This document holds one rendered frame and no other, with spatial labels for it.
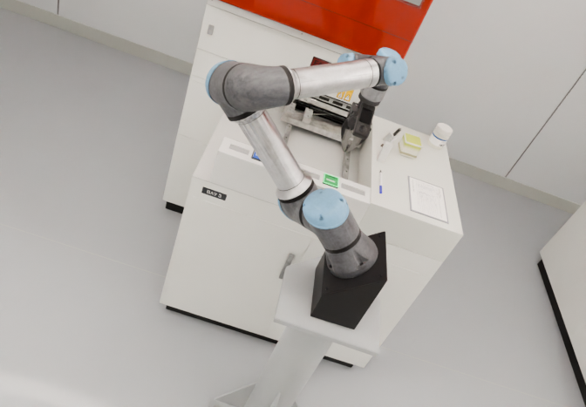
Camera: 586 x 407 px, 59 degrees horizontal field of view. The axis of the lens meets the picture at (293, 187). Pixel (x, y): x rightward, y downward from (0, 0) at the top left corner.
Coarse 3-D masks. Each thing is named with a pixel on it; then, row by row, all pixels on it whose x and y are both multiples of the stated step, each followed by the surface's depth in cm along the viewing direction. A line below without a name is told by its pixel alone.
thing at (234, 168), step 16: (224, 144) 179; (240, 144) 182; (224, 160) 177; (240, 160) 176; (256, 160) 178; (224, 176) 181; (240, 176) 180; (256, 176) 179; (320, 176) 183; (336, 176) 186; (256, 192) 183; (272, 192) 182; (352, 192) 182; (368, 192) 185; (352, 208) 182
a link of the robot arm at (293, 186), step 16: (224, 64) 130; (208, 80) 132; (224, 80) 125; (208, 96) 137; (224, 96) 126; (224, 112) 135; (240, 112) 132; (256, 112) 133; (256, 128) 136; (272, 128) 138; (256, 144) 139; (272, 144) 139; (272, 160) 142; (288, 160) 143; (272, 176) 146; (288, 176) 145; (304, 176) 149; (288, 192) 147; (304, 192) 147; (288, 208) 150
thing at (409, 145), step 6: (402, 138) 212; (408, 138) 209; (414, 138) 210; (420, 138) 212; (402, 144) 210; (408, 144) 207; (414, 144) 207; (420, 144) 208; (402, 150) 209; (408, 150) 209; (414, 150) 208; (408, 156) 210; (414, 156) 210
